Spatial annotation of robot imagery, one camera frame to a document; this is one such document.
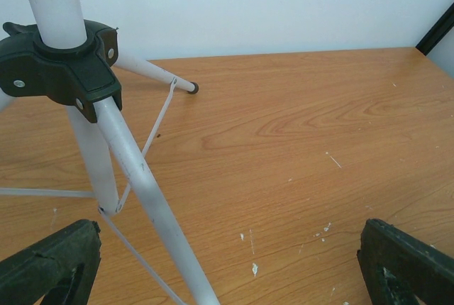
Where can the white music stand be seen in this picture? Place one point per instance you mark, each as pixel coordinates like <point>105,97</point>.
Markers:
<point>69,59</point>

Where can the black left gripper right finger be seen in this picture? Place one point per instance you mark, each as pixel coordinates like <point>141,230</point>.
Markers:
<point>400,269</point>

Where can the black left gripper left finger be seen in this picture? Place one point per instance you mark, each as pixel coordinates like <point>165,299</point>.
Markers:
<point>59,269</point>

